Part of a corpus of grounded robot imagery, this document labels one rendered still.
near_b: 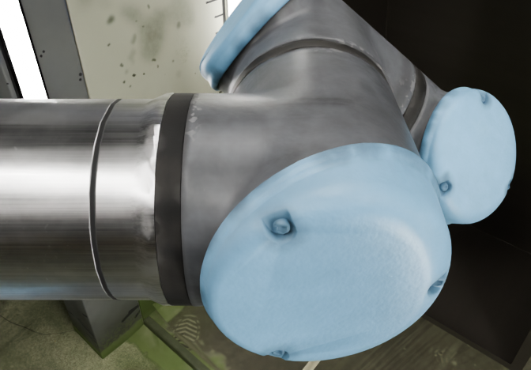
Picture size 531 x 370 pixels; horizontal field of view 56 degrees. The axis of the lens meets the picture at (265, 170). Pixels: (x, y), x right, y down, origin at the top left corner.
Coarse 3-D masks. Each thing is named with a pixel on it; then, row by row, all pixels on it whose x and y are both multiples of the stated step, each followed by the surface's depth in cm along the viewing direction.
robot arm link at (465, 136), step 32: (448, 96) 31; (480, 96) 32; (416, 128) 31; (448, 128) 30; (480, 128) 32; (512, 128) 34; (448, 160) 30; (480, 160) 32; (512, 160) 34; (448, 192) 31; (480, 192) 32; (448, 224) 35
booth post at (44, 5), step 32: (32, 0) 106; (64, 0) 111; (32, 32) 108; (64, 32) 114; (0, 64) 106; (64, 64) 117; (0, 96) 116; (64, 96) 120; (96, 320) 162; (128, 320) 175; (96, 352) 173
